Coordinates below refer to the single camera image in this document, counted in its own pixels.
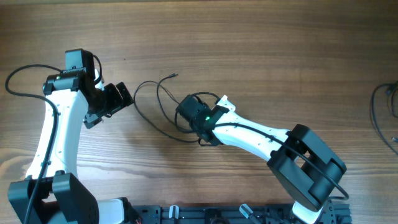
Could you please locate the left camera black cable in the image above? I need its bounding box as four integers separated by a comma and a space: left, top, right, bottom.
4, 63, 62, 224

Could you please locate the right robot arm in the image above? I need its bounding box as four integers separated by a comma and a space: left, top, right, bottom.
175, 94, 349, 223

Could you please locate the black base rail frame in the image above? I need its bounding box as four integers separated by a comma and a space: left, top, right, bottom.
124, 203, 353, 224

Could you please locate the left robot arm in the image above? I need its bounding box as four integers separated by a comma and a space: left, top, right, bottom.
7, 49, 142, 223

